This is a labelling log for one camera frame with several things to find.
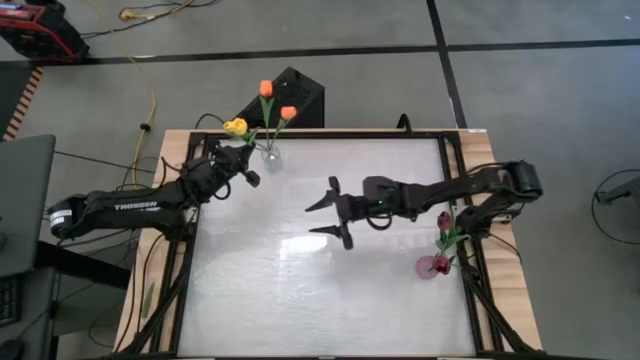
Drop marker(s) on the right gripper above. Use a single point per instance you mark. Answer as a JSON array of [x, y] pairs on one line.
[[370, 209]]

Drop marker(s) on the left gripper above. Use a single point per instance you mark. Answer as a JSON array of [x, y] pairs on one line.
[[230, 162]]

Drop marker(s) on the clear glass vase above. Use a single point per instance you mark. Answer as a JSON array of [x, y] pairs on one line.
[[272, 161]]

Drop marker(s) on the orange artificial tulip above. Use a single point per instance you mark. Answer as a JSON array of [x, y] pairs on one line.
[[288, 112]]

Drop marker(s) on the orange-red artificial tulip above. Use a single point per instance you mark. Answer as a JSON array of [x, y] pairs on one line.
[[266, 88]]

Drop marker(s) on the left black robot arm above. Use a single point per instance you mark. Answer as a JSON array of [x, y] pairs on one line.
[[130, 207]]

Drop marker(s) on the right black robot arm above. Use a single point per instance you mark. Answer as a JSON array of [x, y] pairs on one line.
[[450, 190]]

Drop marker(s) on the black perforated box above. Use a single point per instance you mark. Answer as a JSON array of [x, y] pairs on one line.
[[307, 100]]

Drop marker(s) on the loose green leaf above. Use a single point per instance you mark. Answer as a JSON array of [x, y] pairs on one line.
[[148, 300]]

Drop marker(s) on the grey desk surface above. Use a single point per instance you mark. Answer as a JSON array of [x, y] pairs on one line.
[[25, 200]]

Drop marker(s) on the red and black case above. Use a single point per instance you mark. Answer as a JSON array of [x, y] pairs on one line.
[[35, 35]]

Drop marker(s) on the black keyboard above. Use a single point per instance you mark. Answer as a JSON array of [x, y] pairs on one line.
[[7, 307]]

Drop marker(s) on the black stand foot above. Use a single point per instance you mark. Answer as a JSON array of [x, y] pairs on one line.
[[620, 191]]

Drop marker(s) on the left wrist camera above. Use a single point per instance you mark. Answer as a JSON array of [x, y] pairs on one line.
[[210, 172]]

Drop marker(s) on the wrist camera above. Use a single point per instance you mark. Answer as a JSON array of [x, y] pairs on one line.
[[210, 172], [380, 187]]

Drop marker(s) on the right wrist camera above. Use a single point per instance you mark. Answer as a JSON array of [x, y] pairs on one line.
[[380, 187]]

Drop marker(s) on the black table frame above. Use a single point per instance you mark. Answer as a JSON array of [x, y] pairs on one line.
[[350, 134]]

